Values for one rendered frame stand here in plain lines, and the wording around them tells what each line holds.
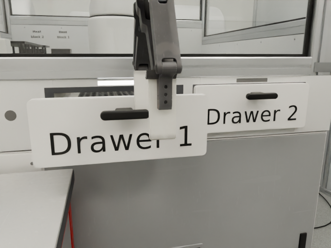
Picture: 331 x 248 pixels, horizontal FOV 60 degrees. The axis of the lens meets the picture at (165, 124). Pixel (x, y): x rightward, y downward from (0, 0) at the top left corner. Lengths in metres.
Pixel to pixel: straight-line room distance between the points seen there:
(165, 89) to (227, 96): 0.38
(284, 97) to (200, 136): 0.30
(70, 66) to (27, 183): 0.24
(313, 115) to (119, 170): 0.51
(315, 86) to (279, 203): 0.32
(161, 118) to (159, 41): 0.08
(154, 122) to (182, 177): 0.41
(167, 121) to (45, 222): 0.24
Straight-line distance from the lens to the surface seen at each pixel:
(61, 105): 0.47
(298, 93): 0.77
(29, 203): 0.53
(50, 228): 0.45
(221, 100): 0.67
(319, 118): 0.84
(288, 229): 0.93
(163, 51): 0.29
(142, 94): 0.45
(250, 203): 0.82
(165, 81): 0.30
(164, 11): 0.31
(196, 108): 0.50
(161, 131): 0.32
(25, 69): 0.64
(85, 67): 0.63
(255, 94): 0.66
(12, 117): 0.66
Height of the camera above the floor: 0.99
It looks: 13 degrees down
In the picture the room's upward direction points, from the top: straight up
